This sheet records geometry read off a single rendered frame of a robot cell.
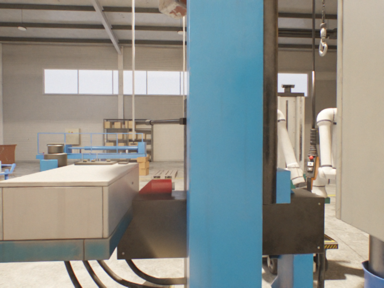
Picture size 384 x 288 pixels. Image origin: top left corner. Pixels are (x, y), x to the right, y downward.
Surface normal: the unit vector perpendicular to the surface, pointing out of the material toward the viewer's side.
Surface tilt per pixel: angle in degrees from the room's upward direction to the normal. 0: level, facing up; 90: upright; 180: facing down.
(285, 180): 90
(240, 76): 90
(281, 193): 90
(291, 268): 90
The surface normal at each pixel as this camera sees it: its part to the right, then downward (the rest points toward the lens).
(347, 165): -1.00, 0.00
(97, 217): 0.06, 0.02
